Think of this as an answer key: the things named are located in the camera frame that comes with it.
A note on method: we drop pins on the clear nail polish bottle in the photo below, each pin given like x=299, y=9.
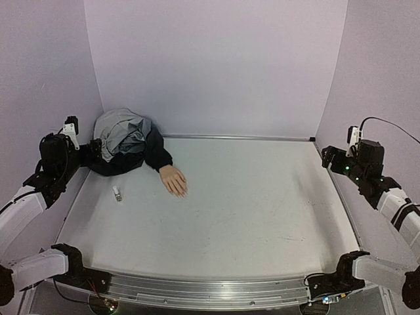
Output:
x=117, y=194

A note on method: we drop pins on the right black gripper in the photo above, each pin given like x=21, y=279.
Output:
x=329, y=156

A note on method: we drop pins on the mannequin hand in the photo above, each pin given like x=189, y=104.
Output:
x=173, y=180

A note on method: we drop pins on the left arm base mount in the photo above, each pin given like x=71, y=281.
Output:
x=96, y=281

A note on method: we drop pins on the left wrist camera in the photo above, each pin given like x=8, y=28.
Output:
x=71, y=130

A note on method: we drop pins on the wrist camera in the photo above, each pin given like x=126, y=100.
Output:
x=71, y=130
x=353, y=138

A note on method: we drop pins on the aluminium front rail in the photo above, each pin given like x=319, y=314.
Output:
x=204, y=294

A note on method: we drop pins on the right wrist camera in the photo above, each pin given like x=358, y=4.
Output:
x=353, y=138

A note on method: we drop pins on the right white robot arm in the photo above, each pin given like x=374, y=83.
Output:
x=363, y=165

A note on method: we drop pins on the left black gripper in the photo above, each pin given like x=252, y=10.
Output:
x=89, y=159

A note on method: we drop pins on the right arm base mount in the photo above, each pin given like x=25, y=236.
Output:
x=322, y=285

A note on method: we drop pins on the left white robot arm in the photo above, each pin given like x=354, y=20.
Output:
x=60, y=159

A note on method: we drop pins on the grey and black jacket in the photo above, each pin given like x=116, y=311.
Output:
x=128, y=141

